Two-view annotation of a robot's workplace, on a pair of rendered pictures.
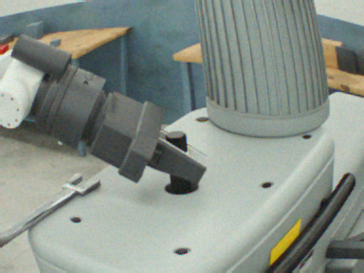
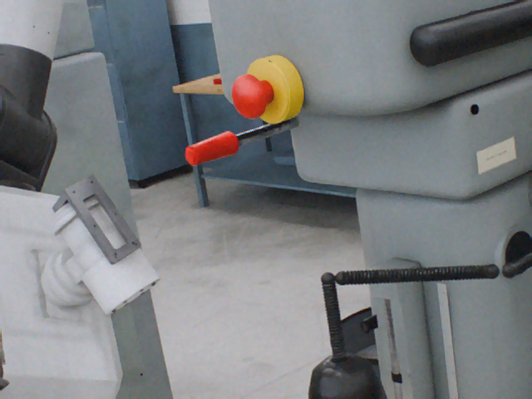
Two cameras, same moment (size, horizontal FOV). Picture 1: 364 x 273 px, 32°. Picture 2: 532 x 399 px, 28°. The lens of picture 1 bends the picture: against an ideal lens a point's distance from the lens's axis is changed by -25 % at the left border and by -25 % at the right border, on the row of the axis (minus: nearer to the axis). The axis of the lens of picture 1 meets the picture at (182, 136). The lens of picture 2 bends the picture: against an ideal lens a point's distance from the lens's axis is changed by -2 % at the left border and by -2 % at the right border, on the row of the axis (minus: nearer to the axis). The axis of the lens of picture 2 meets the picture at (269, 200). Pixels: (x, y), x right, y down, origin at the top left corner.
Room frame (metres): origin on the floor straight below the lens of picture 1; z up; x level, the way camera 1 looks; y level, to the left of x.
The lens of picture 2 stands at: (-0.30, -0.13, 1.91)
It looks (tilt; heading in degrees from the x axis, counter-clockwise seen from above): 15 degrees down; 17
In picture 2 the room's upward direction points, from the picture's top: 9 degrees counter-clockwise
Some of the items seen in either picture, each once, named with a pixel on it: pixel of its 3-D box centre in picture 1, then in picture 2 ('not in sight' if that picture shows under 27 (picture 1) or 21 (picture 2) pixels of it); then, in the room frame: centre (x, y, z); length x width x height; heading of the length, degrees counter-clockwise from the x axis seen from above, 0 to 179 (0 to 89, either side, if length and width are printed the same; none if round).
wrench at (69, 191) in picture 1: (40, 212); not in sight; (0.74, 0.18, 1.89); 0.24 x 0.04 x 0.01; 146
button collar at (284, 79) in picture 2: not in sight; (273, 89); (0.62, 0.13, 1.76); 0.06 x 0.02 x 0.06; 56
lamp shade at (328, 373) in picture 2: not in sight; (343, 386); (0.61, 0.11, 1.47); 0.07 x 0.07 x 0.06
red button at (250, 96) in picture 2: not in sight; (254, 95); (0.60, 0.15, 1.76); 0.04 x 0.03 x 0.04; 56
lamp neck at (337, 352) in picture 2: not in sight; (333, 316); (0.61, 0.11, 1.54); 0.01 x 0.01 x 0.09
